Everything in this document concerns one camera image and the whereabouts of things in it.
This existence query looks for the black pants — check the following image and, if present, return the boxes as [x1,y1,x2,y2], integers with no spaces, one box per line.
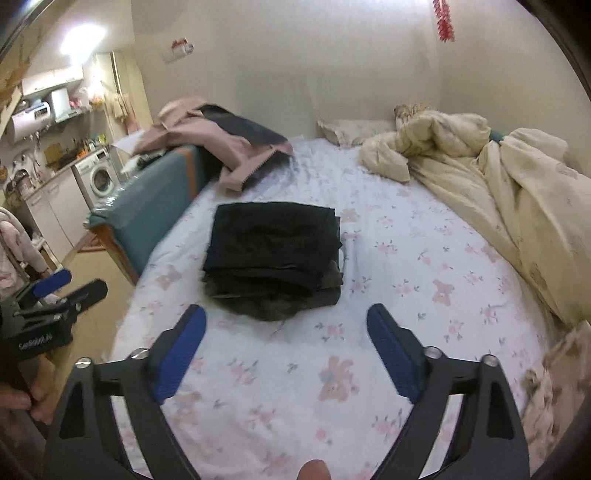
[202,202,342,299]

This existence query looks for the person's left hand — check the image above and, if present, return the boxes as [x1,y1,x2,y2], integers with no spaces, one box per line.
[1,356,60,428]

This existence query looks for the pink garment on rack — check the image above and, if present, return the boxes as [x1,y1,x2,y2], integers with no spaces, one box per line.
[1,208,48,298]

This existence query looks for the white kitchen cabinet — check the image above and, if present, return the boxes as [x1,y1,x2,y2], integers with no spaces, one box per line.
[25,169,89,262]

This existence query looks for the floral white bed sheet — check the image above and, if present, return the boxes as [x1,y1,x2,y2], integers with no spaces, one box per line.
[112,138,555,479]

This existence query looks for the white washing machine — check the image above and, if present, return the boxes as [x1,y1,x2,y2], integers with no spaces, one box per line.
[72,147,120,209]

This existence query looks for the camouflage pants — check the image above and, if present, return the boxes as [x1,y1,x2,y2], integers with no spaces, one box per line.
[204,260,342,322]

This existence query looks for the beige bear print blanket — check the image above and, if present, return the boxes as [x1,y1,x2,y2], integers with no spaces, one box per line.
[522,321,590,473]

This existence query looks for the white water heater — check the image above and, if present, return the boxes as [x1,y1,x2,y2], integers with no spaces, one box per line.
[7,102,52,144]

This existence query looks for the cream yellow quilt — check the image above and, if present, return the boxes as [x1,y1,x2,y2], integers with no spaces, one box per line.
[359,110,590,325]

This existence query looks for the white floral pillow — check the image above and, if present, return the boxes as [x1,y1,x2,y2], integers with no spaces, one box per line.
[317,120,396,148]

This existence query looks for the red wall decoration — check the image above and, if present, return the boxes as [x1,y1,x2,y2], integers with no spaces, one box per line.
[432,0,456,43]

